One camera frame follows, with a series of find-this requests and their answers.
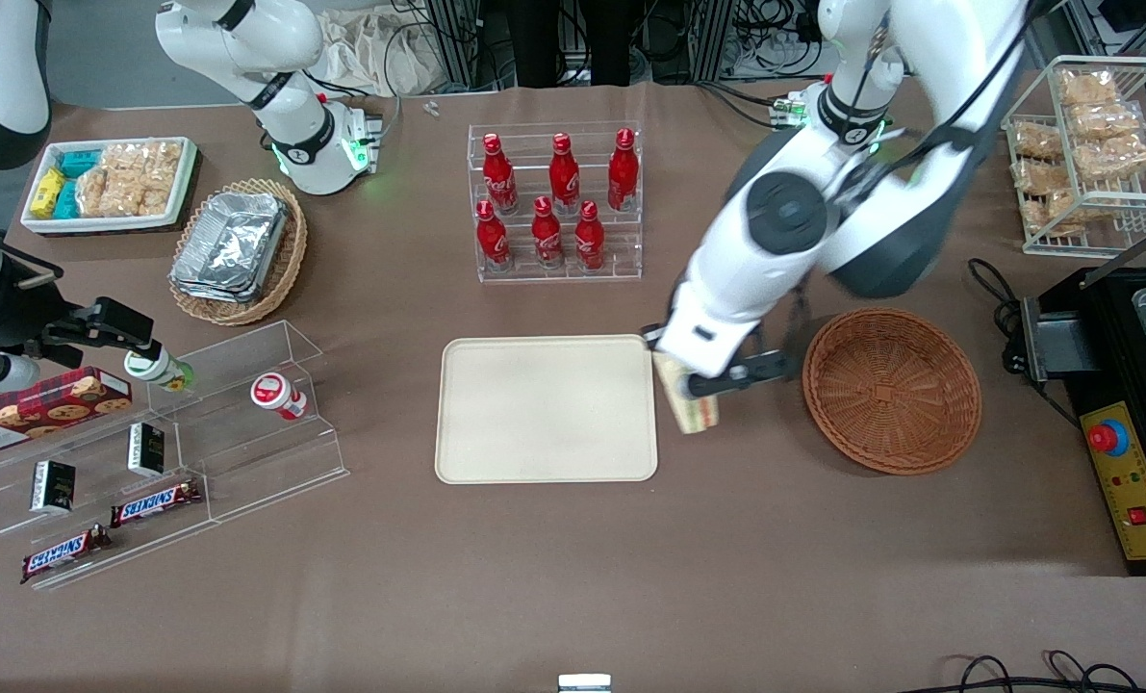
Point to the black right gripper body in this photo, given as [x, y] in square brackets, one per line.
[16, 306]

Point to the triangular sandwich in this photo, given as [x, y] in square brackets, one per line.
[696, 414]

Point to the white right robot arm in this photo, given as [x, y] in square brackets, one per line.
[298, 144]

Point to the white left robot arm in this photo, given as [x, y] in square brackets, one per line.
[784, 212]

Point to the silver foil tray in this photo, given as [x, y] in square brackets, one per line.
[231, 241]
[212, 294]

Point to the beige rectangular tray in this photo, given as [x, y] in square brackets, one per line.
[546, 409]

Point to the white rectangular snack tray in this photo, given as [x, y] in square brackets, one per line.
[186, 183]

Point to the light oval wicker basket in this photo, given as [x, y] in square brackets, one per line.
[289, 255]

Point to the brown round wicker basket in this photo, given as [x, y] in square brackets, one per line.
[890, 390]

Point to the green capped small bottle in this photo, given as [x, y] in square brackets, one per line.
[154, 369]

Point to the red plaid cookie box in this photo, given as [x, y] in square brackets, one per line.
[48, 409]

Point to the clear acrylic bottle rack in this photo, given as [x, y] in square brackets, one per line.
[621, 250]

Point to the red cola bottle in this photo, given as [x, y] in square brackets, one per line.
[492, 239]
[564, 178]
[547, 236]
[499, 178]
[589, 239]
[623, 173]

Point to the small black box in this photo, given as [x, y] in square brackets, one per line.
[146, 449]
[53, 486]

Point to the clear rice cracker bag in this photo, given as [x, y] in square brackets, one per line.
[154, 173]
[106, 192]

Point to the teal snack pack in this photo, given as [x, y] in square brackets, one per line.
[66, 200]
[80, 163]

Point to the yellow snack pack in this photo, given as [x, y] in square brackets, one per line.
[48, 192]

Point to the snickers chocolate bar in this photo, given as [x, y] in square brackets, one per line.
[154, 503]
[63, 553]

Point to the red capped small bottle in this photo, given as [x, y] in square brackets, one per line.
[277, 395]

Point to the clear acrylic stepped shelf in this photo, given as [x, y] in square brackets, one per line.
[245, 452]

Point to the clear bagged pastry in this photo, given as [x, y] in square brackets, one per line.
[1036, 141]
[1104, 120]
[1054, 214]
[1116, 159]
[1087, 89]
[1039, 176]

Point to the beige cloth bag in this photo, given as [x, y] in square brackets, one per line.
[370, 53]

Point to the black countertop appliance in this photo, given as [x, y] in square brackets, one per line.
[1111, 327]

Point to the yellow emergency stop control box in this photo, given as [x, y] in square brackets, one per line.
[1135, 481]

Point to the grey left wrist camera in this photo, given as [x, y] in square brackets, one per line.
[741, 373]

